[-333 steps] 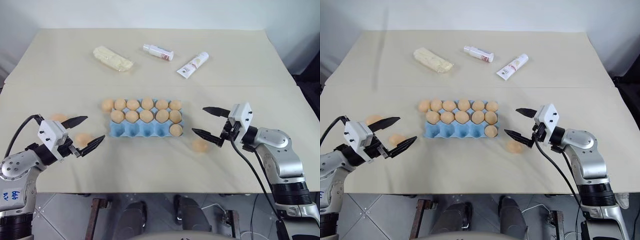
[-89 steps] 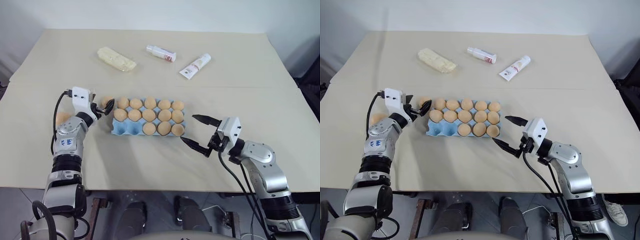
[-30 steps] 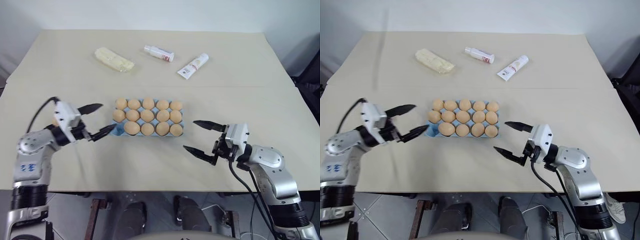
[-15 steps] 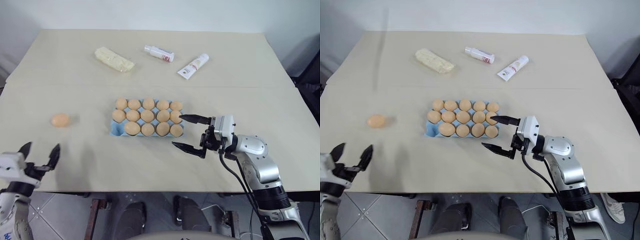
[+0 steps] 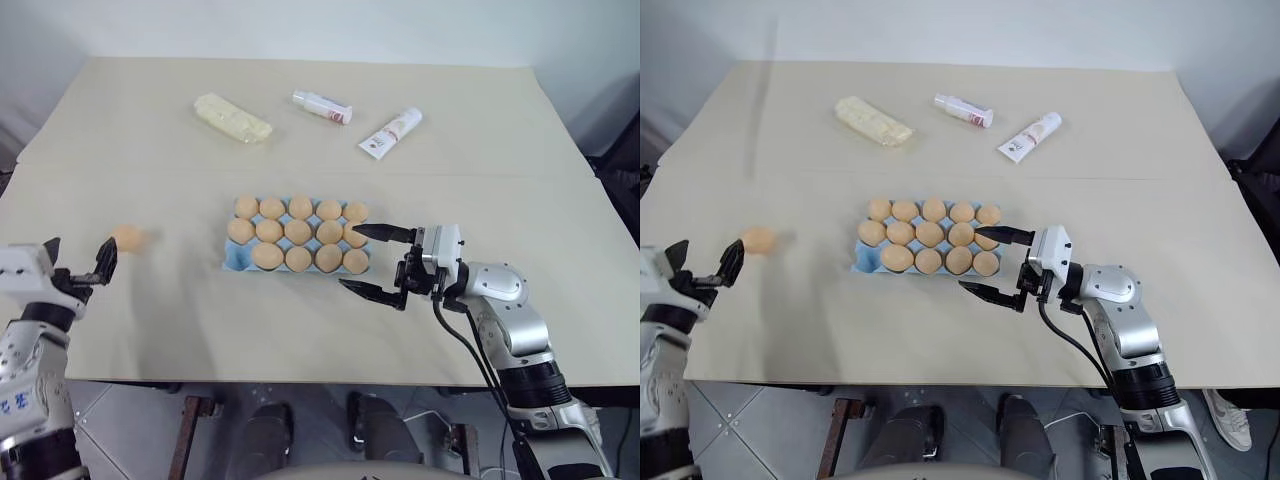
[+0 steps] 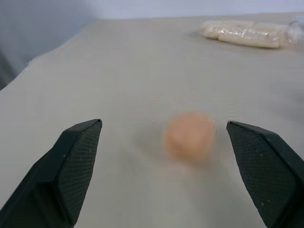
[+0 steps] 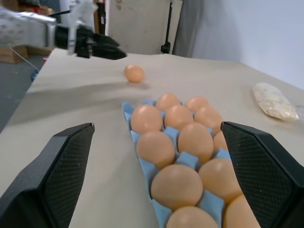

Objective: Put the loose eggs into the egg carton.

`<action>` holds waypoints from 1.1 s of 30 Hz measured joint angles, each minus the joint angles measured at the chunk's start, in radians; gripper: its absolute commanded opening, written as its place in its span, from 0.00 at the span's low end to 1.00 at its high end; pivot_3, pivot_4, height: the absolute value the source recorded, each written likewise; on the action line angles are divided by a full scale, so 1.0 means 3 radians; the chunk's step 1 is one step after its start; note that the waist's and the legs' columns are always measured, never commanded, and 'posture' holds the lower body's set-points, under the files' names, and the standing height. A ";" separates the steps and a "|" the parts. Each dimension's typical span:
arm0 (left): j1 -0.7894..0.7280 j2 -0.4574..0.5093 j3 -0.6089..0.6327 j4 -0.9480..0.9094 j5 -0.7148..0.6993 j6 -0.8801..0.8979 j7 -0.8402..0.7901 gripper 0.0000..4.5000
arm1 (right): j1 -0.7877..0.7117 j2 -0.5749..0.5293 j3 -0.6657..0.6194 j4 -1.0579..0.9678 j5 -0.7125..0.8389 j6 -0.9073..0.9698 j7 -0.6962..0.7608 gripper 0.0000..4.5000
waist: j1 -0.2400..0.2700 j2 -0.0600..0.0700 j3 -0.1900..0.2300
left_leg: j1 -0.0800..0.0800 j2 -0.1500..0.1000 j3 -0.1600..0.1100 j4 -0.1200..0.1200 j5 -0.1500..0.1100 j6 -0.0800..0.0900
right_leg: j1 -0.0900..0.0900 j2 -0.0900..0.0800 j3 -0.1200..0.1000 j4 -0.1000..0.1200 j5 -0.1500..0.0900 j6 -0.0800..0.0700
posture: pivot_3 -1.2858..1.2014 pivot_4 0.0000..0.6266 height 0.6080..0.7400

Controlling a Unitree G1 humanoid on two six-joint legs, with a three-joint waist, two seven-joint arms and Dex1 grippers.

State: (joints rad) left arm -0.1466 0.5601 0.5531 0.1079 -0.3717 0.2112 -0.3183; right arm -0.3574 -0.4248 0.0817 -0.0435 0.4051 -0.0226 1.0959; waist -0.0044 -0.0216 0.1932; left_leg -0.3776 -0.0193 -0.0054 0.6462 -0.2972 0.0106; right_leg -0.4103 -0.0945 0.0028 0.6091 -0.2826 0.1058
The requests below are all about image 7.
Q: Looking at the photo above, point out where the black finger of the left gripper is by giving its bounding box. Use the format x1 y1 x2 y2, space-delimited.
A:
91 46 128 60
92 33 121 48

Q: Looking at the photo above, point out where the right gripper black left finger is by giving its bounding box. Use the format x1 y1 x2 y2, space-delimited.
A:
0 123 95 228

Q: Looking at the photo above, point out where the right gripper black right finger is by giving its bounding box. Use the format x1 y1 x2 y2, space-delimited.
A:
220 121 304 228

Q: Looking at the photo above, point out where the brown egg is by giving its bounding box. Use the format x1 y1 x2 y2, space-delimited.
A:
136 130 177 170
150 163 204 207
198 158 244 205
223 194 262 228
177 122 214 164
124 65 145 84
155 93 181 112
130 104 164 133
166 206 218 228
194 106 224 135
164 104 195 131
183 96 211 112
213 130 229 152

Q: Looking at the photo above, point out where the blue egg carton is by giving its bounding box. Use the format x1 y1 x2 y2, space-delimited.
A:
121 99 240 228

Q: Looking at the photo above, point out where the black stand pole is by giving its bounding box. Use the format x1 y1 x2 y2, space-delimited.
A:
160 0 173 54

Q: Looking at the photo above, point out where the brown cardboard box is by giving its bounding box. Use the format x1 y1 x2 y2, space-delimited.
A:
0 44 29 64

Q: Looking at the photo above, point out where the clear bag of white grains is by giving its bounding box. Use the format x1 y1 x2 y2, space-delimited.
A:
251 82 300 122

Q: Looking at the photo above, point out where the grey curtain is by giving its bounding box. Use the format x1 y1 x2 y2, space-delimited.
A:
172 0 249 63

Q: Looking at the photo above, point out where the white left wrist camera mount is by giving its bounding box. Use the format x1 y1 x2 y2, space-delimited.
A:
62 0 100 57

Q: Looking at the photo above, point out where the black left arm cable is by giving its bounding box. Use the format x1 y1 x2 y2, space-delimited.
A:
48 9 73 19

